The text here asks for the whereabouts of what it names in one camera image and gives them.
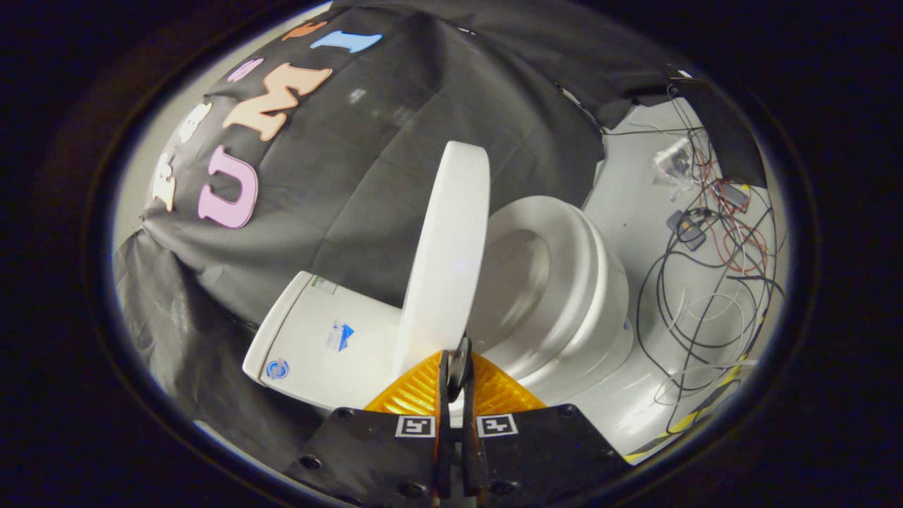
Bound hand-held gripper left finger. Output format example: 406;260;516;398
284;349;454;508

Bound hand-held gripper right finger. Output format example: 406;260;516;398
462;351;634;508

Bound white toilet lid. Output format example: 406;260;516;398
394;141;491;378

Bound white toilet with tank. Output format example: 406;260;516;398
242;195;636;459

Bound white toilet seat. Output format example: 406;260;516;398
467;195;602;371

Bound yellow and black floor tape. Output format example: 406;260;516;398
624;360;750;463

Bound small black device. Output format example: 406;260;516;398
667;210;708;252

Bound black backdrop cloth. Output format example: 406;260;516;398
113;0;770;473

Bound clear plastic bag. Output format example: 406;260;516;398
653;138;696;193

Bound tangle of black cables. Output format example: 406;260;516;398
635;85;785;417

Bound red wires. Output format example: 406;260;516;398
695;148;770;276

